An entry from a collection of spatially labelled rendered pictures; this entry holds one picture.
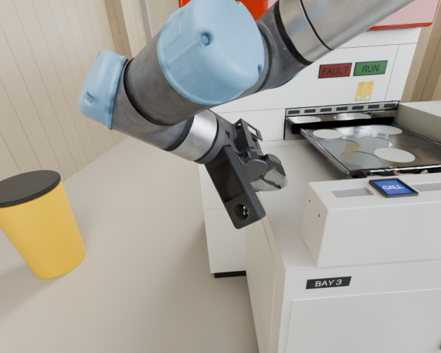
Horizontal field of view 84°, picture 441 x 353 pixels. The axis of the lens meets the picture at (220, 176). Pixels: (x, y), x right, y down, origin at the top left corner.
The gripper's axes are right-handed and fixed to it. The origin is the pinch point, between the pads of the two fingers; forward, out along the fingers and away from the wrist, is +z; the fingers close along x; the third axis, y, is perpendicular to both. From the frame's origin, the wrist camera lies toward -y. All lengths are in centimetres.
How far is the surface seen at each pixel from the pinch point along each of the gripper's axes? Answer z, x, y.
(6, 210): -31, 130, 47
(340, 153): 32.0, -6.7, 18.2
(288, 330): 19.8, 19.5, -23.0
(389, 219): 11.2, -11.8, -9.6
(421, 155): 45, -23, 12
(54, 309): 4, 150, 5
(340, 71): 38, -19, 51
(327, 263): 10.8, 1.2, -13.3
